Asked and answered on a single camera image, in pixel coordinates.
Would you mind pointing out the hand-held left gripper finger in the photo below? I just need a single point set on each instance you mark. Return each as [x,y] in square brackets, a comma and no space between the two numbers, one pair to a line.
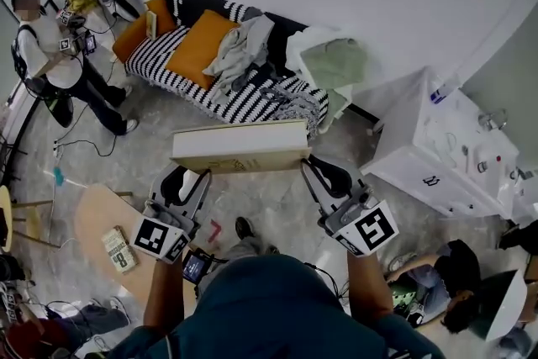
[161,185]
[202,197]

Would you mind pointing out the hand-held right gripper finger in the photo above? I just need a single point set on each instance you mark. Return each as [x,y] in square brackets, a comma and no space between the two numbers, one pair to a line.
[353,181]
[317,193]

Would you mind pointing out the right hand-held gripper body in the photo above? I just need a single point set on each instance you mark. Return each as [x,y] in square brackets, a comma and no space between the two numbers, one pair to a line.
[370,229]

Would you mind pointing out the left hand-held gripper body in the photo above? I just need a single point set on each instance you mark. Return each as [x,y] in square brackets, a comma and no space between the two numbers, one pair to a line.
[151,237]

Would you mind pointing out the tan hardcover book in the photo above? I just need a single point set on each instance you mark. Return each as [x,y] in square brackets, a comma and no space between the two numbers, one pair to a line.
[235,143]

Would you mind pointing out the person's right forearm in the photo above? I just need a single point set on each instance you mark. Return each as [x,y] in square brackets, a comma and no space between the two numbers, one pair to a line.
[370,286]

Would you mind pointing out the person's left forearm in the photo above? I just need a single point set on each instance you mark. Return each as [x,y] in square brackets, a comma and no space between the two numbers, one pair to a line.
[164,290]

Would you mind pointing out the green white paperback book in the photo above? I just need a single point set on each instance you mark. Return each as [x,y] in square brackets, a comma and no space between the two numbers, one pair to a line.
[119,250]

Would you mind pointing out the wooden coffee table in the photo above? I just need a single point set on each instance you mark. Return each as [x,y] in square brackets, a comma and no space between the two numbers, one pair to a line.
[96,206]

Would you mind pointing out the striped sofa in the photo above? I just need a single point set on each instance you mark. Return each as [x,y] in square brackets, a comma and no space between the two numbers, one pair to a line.
[168,50]

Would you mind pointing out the small black monitor device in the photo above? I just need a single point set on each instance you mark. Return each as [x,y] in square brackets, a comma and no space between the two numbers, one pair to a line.
[194,267]

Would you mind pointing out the person's left shoe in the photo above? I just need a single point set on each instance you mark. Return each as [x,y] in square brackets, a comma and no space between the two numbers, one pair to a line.
[244,228]

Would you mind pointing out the person's grey trousers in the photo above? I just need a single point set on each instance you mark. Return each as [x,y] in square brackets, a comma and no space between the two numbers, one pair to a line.
[248,250]

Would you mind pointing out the grey fringed woven blanket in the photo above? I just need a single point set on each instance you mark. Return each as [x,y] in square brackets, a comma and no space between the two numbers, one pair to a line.
[298,113]

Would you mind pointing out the white sink cabinet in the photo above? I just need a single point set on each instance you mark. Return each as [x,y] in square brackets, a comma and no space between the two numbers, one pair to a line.
[428,147]

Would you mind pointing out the small teal plastic object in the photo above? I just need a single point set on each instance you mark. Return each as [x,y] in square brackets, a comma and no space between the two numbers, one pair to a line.
[59,176]

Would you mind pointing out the white power strip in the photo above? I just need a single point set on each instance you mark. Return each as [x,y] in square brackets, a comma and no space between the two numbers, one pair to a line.
[57,149]

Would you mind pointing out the green knitted blanket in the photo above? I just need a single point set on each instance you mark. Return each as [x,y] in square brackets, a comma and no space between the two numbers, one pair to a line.
[336,63]

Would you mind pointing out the person's teal shirt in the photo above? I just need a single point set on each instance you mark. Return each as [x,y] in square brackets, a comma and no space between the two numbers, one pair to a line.
[273,307]

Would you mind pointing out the blue white bottle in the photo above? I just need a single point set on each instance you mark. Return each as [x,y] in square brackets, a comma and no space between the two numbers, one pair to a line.
[441,93]

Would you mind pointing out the large orange cushion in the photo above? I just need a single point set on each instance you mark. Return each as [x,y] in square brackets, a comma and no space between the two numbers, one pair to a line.
[197,46]

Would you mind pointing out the white fluffy blanket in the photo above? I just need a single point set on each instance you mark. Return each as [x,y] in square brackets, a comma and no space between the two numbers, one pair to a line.
[302,40]

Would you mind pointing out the chrome faucet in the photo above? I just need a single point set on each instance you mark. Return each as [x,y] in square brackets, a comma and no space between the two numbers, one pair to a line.
[494,119]

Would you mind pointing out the grey crumpled garment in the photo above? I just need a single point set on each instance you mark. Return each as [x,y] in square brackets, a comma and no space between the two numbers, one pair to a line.
[244,46]

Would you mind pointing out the white oval panel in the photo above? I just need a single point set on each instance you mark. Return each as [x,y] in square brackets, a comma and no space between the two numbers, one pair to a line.
[506,307]

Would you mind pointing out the small orange cushion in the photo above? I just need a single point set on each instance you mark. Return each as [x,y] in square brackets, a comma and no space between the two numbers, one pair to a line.
[161,12]

